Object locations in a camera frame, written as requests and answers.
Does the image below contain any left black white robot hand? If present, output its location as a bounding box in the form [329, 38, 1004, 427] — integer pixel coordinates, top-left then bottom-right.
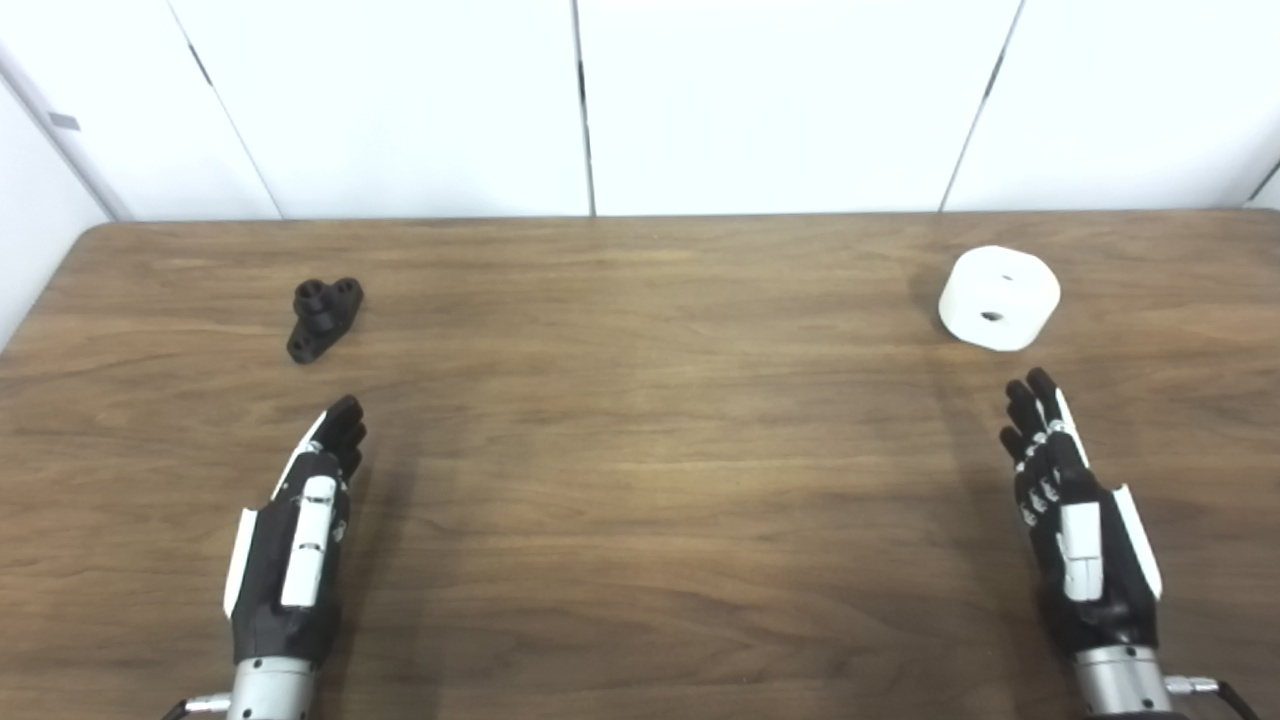
[222, 395, 368, 666]

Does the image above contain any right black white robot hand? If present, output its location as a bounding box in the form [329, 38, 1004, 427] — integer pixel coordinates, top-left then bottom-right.
[1000, 367, 1164, 661]

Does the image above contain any black flanged holder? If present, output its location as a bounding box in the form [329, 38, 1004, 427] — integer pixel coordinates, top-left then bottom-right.
[286, 277, 365, 365]

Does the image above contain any round white piece with holes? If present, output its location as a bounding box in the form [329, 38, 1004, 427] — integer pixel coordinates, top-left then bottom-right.
[938, 245, 1062, 353]

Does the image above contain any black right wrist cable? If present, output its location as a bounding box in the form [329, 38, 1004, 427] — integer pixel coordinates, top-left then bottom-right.
[1165, 676, 1261, 720]

